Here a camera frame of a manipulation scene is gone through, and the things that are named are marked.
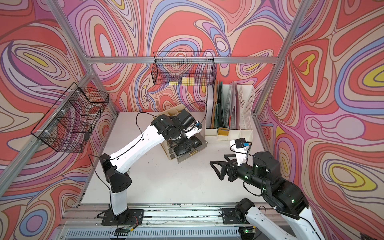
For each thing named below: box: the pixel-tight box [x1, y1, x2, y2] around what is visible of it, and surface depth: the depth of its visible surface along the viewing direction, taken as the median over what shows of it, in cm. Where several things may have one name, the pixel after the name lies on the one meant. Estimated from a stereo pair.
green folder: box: [214, 81, 228, 129], surface depth 90 cm
